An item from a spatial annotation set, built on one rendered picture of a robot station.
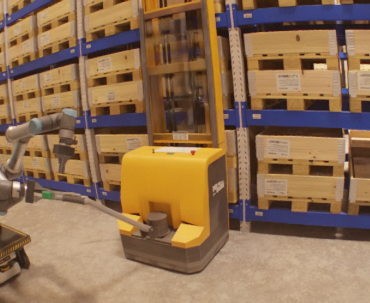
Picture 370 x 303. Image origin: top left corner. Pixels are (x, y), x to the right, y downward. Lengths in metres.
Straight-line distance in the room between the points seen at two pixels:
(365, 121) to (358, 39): 0.67
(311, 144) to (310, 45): 0.83
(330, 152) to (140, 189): 1.61
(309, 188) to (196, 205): 1.01
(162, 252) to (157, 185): 0.54
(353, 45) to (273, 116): 0.95
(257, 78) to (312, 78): 0.48
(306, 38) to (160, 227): 1.94
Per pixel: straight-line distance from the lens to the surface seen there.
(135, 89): 3.29
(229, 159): 2.89
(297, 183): 2.79
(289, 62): 2.66
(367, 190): 2.78
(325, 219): 2.91
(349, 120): 2.64
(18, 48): 5.10
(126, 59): 3.36
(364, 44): 2.63
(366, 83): 2.61
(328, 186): 2.78
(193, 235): 2.40
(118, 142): 3.50
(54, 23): 4.36
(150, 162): 2.60
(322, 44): 2.63
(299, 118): 2.67
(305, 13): 2.68
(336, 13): 2.67
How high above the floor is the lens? 1.47
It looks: 14 degrees down
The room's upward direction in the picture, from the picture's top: 5 degrees counter-clockwise
